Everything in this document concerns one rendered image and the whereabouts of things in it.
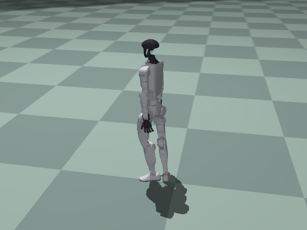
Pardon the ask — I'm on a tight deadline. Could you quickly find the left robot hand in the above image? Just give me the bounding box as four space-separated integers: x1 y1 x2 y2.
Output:
141 114 154 133

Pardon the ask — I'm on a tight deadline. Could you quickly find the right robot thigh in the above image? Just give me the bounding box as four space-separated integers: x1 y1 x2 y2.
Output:
153 106 166 148

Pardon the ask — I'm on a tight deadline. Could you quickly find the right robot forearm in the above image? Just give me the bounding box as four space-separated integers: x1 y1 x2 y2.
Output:
156 85 164 102

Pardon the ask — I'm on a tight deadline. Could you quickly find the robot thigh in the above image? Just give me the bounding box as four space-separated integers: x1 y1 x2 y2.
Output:
153 106 166 148
137 110 156 151

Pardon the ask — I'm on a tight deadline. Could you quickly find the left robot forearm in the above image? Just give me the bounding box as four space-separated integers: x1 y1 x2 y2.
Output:
139 92 149 119

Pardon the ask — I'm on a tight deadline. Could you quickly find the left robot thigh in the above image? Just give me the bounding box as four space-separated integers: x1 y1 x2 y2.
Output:
137 110 156 151

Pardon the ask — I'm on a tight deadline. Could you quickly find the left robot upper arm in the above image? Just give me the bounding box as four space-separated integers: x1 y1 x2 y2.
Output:
139 66 150 97

